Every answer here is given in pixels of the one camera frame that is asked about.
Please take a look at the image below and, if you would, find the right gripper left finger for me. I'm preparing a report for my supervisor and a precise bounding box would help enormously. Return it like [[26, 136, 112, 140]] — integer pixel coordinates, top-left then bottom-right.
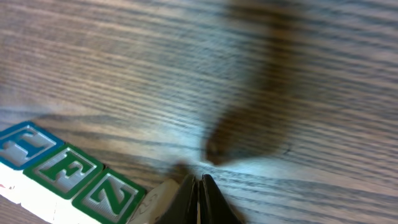
[[155, 174, 198, 224]]

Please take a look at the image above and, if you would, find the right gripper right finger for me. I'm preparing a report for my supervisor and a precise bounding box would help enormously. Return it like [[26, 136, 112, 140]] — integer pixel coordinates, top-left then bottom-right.
[[199, 174, 242, 224]]

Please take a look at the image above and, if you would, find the red picture wooden block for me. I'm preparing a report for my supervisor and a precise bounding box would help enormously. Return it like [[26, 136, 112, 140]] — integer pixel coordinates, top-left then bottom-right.
[[54, 168, 147, 224]]

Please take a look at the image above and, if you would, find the red Y wooden block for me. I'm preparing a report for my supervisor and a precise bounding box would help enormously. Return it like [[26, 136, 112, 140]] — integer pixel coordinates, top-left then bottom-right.
[[128, 179, 180, 224]]

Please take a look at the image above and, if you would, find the dotted pattern wooden block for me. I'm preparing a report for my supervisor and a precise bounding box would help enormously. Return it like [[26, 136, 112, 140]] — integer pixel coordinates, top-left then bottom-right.
[[20, 143, 105, 218]]

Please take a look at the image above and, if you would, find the brown animal wooden block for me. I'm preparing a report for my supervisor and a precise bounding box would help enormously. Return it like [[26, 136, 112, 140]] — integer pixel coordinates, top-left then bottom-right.
[[0, 120, 65, 200]]

